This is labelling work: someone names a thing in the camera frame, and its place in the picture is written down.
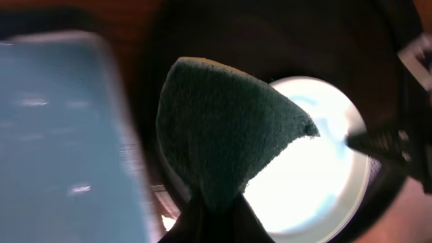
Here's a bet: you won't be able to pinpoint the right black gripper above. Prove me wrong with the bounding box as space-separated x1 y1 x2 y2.
345 67 431 194

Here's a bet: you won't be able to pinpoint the round black tray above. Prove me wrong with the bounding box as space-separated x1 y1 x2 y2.
133 1 423 242

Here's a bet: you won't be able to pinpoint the green yellow sponge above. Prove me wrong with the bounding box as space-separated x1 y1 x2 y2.
156 57 319 212

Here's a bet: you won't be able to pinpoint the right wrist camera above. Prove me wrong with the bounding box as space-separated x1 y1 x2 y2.
398 33 431 92

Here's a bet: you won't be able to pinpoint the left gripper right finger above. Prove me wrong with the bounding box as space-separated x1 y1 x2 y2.
233 193 274 243

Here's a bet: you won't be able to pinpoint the light blue plate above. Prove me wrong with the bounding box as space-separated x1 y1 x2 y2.
244 76 371 243

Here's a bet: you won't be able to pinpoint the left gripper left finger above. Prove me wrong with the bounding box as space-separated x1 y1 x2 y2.
158 194 206 243

